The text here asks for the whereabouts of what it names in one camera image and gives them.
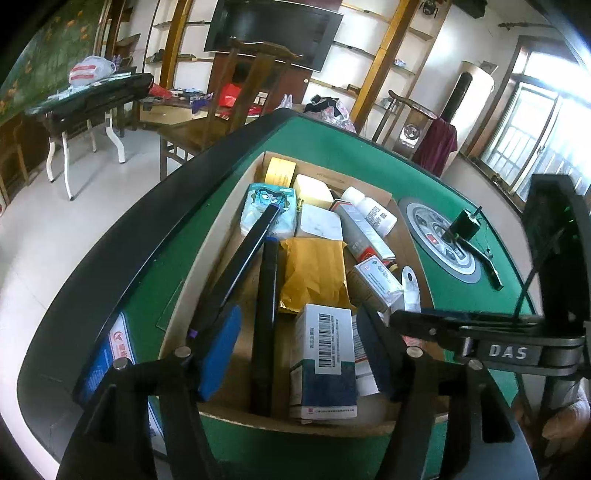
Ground white blue medicine box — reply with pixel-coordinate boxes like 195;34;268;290
288;304;358;422

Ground long black marker purple cap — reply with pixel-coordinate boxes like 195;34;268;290
187;204;280;341

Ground white red plaster box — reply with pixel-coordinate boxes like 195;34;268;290
346;255;404;316

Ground orange snack packet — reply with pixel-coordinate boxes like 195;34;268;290
280;237;353;314

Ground large white pill bottle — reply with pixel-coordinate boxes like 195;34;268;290
342;186;398;238

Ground teal cartoon tissue pack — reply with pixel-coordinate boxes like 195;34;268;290
239;182;298;241

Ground white square charger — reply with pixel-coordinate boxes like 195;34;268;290
295;203;342;241

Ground black marker yellow cap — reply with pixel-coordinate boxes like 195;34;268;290
249;237;280;416

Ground grey red slim box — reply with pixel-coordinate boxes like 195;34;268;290
331;200;396;266

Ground person right hand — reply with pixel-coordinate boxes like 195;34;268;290
542;390;590;458

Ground cardboard tray box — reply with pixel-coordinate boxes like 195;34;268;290
158;150;452;439

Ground blue white booklet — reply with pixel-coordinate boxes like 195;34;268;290
73;310;167;455

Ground round grey table console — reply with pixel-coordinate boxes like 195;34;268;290
398;197;481;284

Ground black electric motor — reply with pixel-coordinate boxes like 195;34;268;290
444;206;482;241

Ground wooden chair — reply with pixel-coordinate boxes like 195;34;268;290
158;37;301;180

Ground maroon cloth on rack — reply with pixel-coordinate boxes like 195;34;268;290
412;118;458;177

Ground white standing air conditioner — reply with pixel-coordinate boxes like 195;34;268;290
440;61;495;149

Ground black folding side table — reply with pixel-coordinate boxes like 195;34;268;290
25;72;153;201

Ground white red plastic bag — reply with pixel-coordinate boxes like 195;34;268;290
68;56;116;87

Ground wall television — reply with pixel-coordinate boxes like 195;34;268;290
204;1;342;71

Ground green floral wall painting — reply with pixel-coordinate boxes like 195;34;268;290
1;1;104;122

